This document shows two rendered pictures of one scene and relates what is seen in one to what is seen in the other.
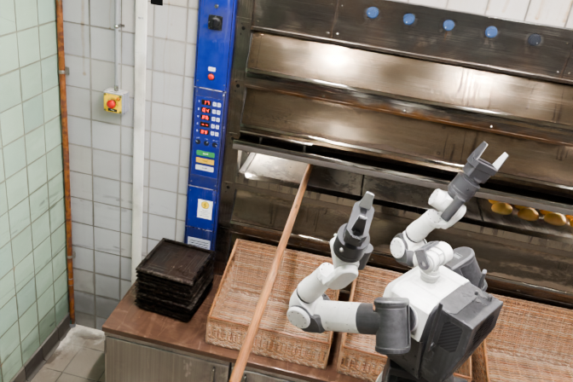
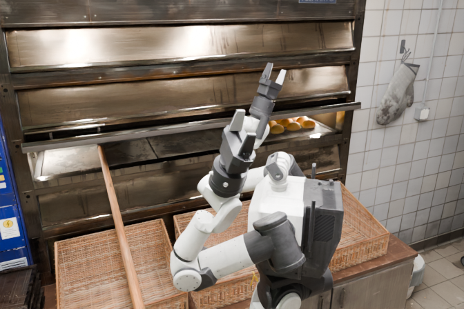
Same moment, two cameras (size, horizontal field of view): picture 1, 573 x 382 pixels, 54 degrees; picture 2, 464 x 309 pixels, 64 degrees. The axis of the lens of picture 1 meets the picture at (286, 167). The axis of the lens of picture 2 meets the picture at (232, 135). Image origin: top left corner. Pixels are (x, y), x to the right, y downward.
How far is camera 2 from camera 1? 0.72 m
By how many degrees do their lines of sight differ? 28
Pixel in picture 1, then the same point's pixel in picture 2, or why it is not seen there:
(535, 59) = (258, 6)
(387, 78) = (152, 46)
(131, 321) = not seen: outside the picture
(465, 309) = (324, 198)
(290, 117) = (72, 106)
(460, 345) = (335, 231)
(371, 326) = (266, 251)
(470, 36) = not seen: outside the picture
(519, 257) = not seen: hidden behind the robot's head
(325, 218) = (134, 189)
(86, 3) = not seen: outside the picture
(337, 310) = (224, 253)
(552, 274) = (308, 163)
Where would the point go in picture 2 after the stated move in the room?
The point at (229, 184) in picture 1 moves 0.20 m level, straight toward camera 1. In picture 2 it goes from (29, 193) to (36, 211)
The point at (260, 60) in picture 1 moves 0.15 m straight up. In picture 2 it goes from (23, 58) to (16, 21)
